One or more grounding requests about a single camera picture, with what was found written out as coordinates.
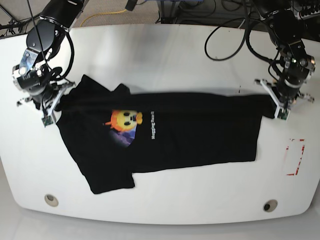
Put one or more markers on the red tape rectangle marking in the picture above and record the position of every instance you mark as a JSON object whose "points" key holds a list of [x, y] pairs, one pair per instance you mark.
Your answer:
{"points": [[293, 156]]}

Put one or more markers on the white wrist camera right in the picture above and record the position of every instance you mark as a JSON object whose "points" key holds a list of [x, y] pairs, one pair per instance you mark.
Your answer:
{"points": [[50, 112]]}

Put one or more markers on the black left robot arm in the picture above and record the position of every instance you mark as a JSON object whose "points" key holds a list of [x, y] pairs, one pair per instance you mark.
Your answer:
{"points": [[292, 65]]}

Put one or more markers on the right table cable grommet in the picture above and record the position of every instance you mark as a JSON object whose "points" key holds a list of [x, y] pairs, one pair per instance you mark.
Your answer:
{"points": [[270, 205]]}

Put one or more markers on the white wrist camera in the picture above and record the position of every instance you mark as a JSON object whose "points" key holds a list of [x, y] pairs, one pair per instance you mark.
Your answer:
{"points": [[50, 112], [282, 106]]}

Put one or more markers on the white power strip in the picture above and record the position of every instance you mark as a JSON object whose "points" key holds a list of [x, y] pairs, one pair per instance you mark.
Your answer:
{"points": [[309, 11]]}

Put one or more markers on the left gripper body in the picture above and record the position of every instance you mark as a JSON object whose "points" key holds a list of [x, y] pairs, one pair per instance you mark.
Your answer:
{"points": [[294, 95]]}

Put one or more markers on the black T-shirt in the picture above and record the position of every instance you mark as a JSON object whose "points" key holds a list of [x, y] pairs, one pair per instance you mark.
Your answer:
{"points": [[113, 134]]}

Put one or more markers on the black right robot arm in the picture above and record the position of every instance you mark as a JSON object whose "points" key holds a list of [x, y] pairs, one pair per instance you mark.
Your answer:
{"points": [[33, 74]]}

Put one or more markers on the table cable grommet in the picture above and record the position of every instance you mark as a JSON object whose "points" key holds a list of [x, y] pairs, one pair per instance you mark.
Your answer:
{"points": [[51, 200], [270, 205]]}

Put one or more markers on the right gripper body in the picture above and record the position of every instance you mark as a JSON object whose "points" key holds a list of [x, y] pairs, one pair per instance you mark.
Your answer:
{"points": [[44, 95]]}

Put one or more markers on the left table cable grommet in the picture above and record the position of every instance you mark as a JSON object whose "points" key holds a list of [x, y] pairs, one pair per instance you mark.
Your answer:
{"points": [[51, 200]]}

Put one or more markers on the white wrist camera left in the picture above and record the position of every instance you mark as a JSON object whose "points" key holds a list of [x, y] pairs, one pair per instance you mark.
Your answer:
{"points": [[282, 106]]}

